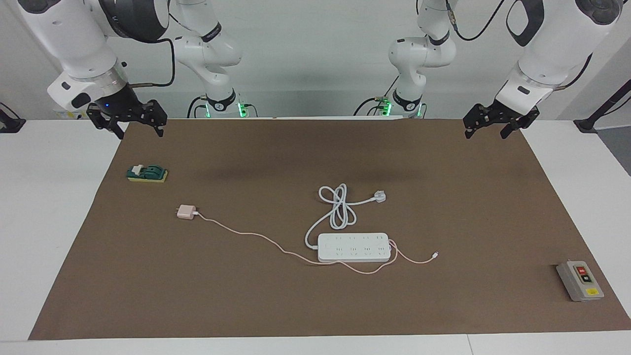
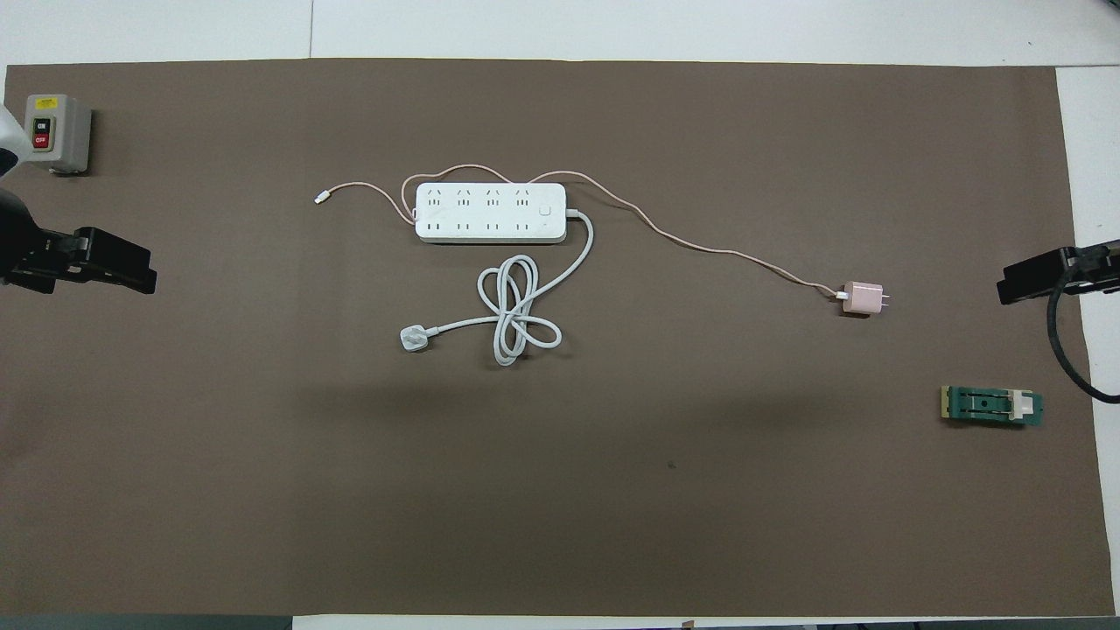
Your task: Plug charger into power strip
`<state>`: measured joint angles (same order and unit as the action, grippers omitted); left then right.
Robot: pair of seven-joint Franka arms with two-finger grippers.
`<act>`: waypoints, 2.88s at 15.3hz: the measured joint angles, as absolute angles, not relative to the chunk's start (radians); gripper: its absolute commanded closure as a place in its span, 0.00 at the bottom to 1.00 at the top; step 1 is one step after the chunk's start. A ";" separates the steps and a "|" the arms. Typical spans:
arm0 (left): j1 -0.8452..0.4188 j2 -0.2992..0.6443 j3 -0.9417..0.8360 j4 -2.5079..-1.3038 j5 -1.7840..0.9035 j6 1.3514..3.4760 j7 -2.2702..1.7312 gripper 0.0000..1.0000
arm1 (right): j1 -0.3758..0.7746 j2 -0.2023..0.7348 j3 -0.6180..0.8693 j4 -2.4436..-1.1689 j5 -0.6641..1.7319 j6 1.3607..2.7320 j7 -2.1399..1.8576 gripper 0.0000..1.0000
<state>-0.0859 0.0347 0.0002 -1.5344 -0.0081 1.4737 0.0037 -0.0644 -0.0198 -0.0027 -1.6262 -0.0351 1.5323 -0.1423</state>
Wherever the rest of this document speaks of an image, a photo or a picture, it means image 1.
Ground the white power strip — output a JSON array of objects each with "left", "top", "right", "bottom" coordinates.
[{"left": 317, "top": 233, "right": 391, "bottom": 263}]

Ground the grey on-off switch box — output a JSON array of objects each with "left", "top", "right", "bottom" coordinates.
[{"left": 556, "top": 260, "right": 605, "bottom": 302}]

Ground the green knife switch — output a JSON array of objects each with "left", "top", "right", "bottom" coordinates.
[{"left": 126, "top": 164, "right": 169, "bottom": 183}]

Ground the white power strip cord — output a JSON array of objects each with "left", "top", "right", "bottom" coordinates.
[{"left": 304, "top": 183, "right": 386, "bottom": 249}]

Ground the black clamp stand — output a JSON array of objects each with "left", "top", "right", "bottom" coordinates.
[
  {"left": 0, "top": 103, "right": 26, "bottom": 134},
  {"left": 573, "top": 79, "right": 631, "bottom": 134}
]

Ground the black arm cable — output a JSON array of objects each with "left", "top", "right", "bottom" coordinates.
[
  {"left": 129, "top": 37, "right": 176, "bottom": 89},
  {"left": 445, "top": 0, "right": 593, "bottom": 90}
]

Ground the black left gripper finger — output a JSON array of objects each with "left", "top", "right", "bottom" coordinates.
[
  {"left": 500, "top": 109, "right": 540, "bottom": 139},
  {"left": 463, "top": 104, "right": 493, "bottom": 140}
]

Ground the black base cable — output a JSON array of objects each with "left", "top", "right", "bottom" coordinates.
[
  {"left": 354, "top": 95, "right": 391, "bottom": 117},
  {"left": 187, "top": 95, "right": 209, "bottom": 119}
]

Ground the pink charging cable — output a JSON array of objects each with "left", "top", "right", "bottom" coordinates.
[{"left": 195, "top": 212, "right": 439, "bottom": 275}]

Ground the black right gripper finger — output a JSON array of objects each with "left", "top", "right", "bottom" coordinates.
[
  {"left": 87, "top": 104, "right": 125, "bottom": 140},
  {"left": 140, "top": 100, "right": 168, "bottom": 138}
]

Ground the brown table mat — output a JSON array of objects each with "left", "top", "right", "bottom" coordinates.
[{"left": 28, "top": 117, "right": 631, "bottom": 341}]

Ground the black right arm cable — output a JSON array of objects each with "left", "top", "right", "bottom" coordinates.
[{"left": 129, "top": 37, "right": 176, "bottom": 89}]

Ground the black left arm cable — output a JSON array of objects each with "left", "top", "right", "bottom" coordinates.
[{"left": 445, "top": 0, "right": 593, "bottom": 90}]

